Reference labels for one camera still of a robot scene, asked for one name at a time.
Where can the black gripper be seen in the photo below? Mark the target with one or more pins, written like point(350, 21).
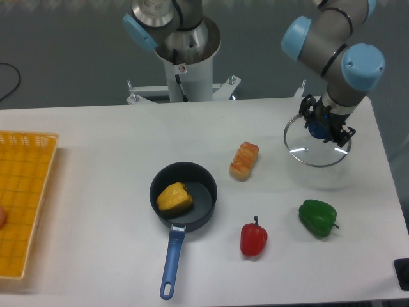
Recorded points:
point(327, 124)

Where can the glass lid with blue knob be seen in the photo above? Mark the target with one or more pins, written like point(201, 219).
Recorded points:
point(309, 150)

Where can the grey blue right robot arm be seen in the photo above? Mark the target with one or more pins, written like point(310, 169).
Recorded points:
point(351, 72)

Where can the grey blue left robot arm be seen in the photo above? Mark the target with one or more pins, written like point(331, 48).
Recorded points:
point(186, 41)

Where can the green bell pepper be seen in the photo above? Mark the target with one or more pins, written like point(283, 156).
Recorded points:
point(318, 217)

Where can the toy bread loaf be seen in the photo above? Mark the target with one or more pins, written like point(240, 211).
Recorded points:
point(243, 161)

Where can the red bell pepper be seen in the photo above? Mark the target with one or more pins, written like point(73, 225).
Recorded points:
point(253, 238)

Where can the black device at table edge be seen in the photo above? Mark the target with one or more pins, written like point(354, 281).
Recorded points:
point(402, 272)

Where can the yellow bell pepper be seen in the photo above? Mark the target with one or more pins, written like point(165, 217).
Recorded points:
point(174, 200)

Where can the yellow wicker basket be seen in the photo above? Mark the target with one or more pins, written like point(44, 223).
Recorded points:
point(26, 161)

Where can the dark pot with blue handle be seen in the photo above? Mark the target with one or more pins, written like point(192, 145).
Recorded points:
point(202, 187)

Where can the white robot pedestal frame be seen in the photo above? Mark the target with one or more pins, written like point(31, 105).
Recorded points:
point(185, 83)

